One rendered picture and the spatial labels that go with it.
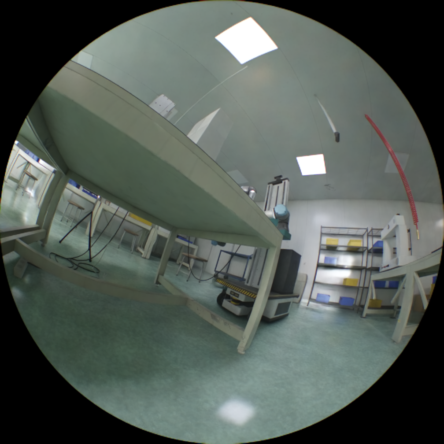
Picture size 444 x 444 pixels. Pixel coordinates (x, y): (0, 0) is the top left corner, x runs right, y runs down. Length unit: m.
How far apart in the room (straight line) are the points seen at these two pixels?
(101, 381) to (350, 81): 3.09
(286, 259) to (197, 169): 1.48
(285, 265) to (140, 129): 1.64
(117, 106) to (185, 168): 0.22
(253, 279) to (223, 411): 1.46
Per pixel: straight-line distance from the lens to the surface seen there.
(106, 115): 0.33
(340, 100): 2.55
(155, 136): 0.32
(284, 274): 1.65
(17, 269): 1.01
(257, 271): 1.72
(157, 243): 4.98
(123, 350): 0.71
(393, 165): 3.74
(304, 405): 0.75
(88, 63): 4.23
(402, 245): 2.22
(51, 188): 1.57
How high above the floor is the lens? 0.51
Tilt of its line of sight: 16 degrees up
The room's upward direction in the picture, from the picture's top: 17 degrees clockwise
